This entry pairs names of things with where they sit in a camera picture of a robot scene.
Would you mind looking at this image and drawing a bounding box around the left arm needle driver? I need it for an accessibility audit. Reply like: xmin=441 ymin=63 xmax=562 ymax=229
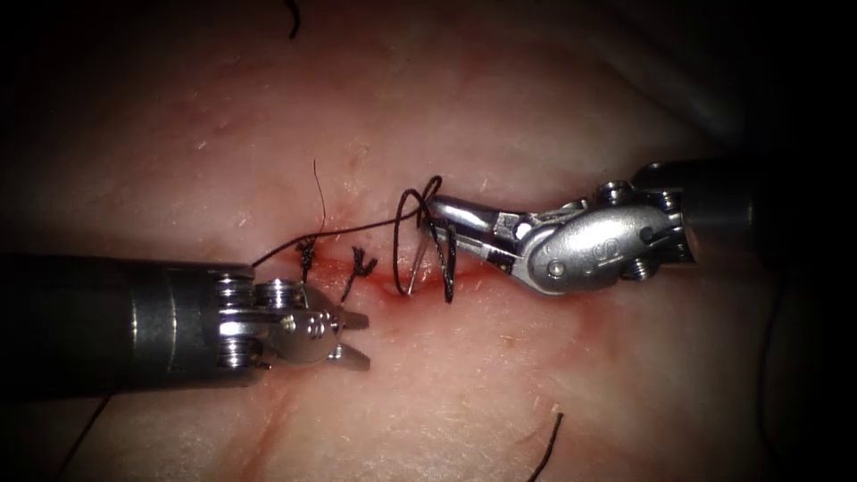
xmin=213 ymin=264 xmax=345 ymax=372

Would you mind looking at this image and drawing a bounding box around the tissue pad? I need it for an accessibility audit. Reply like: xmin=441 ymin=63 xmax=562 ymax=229
xmin=12 ymin=0 xmax=804 ymax=482

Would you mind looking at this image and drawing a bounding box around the black stitching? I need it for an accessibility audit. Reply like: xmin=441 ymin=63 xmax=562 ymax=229
xmin=296 ymin=158 xmax=379 ymax=304

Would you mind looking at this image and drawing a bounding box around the curved steel needle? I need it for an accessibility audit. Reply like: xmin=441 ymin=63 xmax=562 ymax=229
xmin=405 ymin=235 xmax=431 ymax=297

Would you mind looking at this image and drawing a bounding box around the right arm needle driver jaw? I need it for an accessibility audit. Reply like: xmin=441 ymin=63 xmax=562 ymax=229
xmin=425 ymin=195 xmax=547 ymax=245
xmin=453 ymin=229 xmax=530 ymax=276

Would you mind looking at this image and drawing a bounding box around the right arm needle driver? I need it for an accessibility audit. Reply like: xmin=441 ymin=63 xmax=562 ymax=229
xmin=524 ymin=179 xmax=692 ymax=298

